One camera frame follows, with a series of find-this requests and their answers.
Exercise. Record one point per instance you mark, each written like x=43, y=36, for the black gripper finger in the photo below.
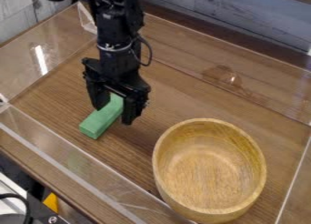
x=134, y=106
x=98, y=93

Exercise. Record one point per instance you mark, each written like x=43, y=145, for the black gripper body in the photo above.
x=116, y=69

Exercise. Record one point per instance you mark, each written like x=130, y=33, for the green rectangular block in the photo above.
x=100, y=119

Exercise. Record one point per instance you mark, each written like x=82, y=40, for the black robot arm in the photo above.
x=119, y=21

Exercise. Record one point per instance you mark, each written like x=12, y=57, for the brown wooden bowl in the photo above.
x=210, y=170

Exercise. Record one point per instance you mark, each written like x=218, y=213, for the black and yellow device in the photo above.
x=24, y=204

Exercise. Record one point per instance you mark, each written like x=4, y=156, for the clear acrylic corner bracket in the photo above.
x=86, y=19

